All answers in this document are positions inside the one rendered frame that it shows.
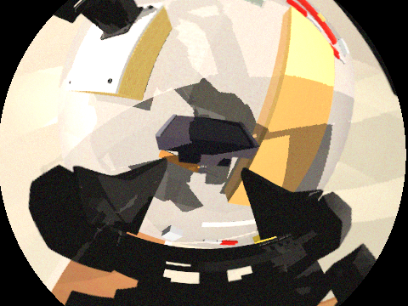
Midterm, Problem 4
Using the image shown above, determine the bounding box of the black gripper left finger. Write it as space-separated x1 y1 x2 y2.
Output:
72 157 167 235

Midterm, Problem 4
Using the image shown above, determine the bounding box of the white flat strip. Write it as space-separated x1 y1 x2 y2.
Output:
201 218 256 228

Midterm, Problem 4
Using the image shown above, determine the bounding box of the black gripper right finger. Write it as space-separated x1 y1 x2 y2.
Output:
241 167 324 241

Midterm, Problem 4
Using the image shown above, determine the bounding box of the brown-handled awl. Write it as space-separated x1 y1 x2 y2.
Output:
159 150 207 174

